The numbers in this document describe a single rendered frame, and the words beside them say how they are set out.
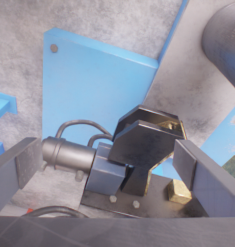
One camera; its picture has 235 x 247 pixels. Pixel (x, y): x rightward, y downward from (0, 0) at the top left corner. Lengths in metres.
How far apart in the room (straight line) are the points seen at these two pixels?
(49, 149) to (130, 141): 0.27
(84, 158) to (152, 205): 0.30
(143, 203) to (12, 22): 0.99
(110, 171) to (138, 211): 0.20
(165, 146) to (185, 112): 0.43
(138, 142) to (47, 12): 0.73
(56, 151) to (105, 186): 0.20
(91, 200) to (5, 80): 0.88
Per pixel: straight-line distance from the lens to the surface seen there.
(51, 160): 0.61
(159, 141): 0.48
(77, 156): 0.60
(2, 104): 1.27
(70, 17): 0.93
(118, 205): 0.67
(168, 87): 0.82
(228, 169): 0.74
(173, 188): 0.74
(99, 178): 0.59
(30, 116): 1.31
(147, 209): 0.70
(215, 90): 0.88
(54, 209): 0.59
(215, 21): 0.71
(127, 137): 0.47
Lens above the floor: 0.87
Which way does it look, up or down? 51 degrees down
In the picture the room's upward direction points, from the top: 170 degrees counter-clockwise
